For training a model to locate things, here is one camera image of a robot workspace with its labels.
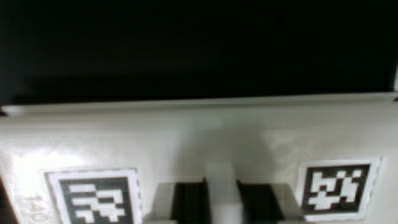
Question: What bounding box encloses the white cabinet body box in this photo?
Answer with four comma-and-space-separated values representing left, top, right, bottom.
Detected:
0, 92, 398, 117

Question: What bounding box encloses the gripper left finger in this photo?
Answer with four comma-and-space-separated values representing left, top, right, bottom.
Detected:
170, 180, 211, 224

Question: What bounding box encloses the white door panel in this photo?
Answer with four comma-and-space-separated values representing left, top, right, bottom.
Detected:
0, 110, 222, 224
227, 102, 398, 224

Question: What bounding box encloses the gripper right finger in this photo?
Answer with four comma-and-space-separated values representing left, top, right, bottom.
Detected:
236, 181, 284, 224

